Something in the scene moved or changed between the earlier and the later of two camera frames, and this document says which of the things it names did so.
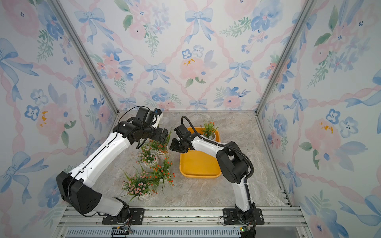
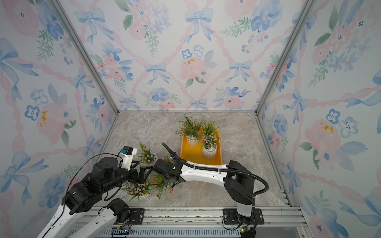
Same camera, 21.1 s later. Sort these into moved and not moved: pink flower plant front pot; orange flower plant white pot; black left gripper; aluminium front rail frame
Moved: black left gripper
Not moved: orange flower plant white pot; pink flower plant front pot; aluminium front rail frame
